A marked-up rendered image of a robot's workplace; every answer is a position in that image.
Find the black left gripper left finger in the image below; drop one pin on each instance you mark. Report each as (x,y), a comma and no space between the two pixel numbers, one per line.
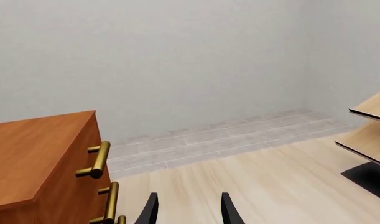
(150,211)

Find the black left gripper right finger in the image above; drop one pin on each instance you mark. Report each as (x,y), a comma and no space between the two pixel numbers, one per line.
(230,211)

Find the pale wooden wine rack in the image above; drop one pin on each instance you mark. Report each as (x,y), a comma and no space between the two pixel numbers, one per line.
(368,140)

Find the wooden cabinet with drawers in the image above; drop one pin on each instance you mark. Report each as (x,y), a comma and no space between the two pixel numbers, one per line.
(37,168)

